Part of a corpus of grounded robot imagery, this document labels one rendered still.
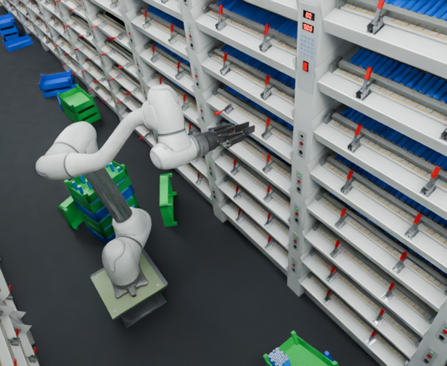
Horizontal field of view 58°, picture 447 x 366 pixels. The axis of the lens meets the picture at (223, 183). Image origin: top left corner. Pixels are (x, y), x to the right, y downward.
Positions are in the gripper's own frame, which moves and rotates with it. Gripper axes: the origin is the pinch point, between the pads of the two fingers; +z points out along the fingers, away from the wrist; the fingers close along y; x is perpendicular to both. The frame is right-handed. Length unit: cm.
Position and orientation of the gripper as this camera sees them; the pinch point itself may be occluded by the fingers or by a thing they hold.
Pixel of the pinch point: (244, 128)
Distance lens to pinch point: 162.7
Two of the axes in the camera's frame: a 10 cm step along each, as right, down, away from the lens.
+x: 0.6, -7.9, -6.1
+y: 6.0, 5.2, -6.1
